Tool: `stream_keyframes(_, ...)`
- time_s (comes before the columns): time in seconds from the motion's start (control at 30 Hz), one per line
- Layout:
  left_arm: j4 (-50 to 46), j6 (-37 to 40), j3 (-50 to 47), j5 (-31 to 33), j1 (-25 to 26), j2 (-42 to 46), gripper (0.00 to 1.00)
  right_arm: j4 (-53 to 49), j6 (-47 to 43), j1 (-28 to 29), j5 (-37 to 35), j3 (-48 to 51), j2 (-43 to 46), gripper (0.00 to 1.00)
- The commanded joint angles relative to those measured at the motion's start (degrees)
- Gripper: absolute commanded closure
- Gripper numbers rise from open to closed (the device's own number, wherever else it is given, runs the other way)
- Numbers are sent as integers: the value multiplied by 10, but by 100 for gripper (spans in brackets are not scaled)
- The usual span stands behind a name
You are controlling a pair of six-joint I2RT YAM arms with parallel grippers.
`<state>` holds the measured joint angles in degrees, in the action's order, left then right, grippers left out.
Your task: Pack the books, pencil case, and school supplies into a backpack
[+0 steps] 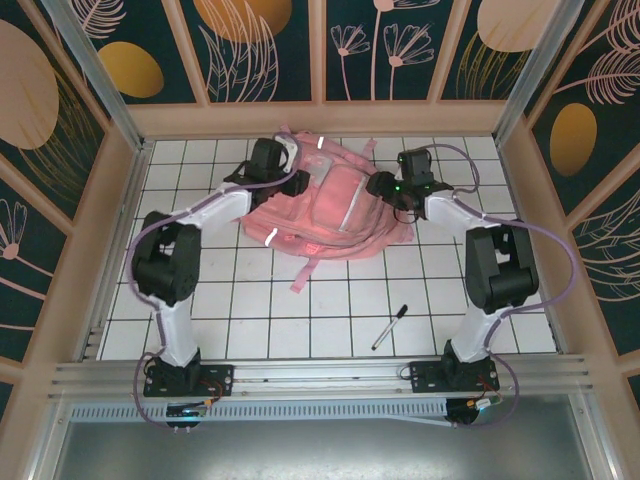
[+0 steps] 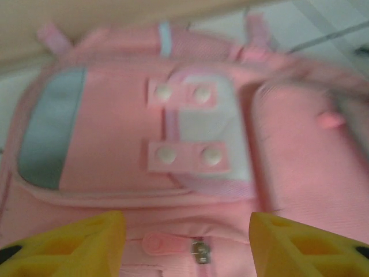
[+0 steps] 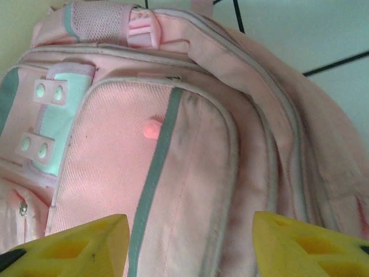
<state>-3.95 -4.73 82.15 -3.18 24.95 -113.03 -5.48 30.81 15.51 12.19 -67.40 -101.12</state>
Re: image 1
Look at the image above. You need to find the pink backpack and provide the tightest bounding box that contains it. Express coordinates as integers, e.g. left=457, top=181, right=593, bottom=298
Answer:
left=239, top=123, right=416, bottom=296

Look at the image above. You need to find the black and white marker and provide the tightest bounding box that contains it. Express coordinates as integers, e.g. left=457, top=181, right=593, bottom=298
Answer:
left=370, top=303, right=409, bottom=350

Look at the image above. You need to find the grey metal panel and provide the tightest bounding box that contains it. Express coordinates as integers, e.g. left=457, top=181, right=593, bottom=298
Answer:
left=49, top=419, right=601, bottom=480

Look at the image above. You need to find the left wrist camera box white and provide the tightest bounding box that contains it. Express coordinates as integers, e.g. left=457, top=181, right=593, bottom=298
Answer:
left=276, top=138, right=301, bottom=170

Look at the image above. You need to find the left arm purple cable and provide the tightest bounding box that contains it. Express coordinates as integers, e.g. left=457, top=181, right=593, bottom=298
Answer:
left=127, top=132, right=301, bottom=432

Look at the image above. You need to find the aluminium frame post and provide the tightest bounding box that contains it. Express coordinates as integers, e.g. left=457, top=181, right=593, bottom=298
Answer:
left=42, top=0, right=146, bottom=146
left=492, top=0, right=576, bottom=144

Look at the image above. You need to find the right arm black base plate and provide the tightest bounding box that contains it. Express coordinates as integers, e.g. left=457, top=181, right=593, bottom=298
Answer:
left=408, top=360, right=501, bottom=395

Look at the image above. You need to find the aluminium mounting rail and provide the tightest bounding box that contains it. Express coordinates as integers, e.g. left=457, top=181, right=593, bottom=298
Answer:
left=49, top=354, right=596, bottom=401

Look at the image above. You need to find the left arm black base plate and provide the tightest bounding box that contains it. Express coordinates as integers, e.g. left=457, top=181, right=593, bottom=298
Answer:
left=143, top=363, right=236, bottom=399

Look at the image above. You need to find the small circuit board with wires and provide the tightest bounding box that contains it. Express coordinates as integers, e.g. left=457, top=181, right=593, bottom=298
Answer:
left=447, top=394, right=501, bottom=416
left=166, top=399, right=224, bottom=420

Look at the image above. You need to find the grey slotted cable duct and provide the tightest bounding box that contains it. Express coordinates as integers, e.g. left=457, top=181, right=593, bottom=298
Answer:
left=69, top=397, right=451, bottom=427

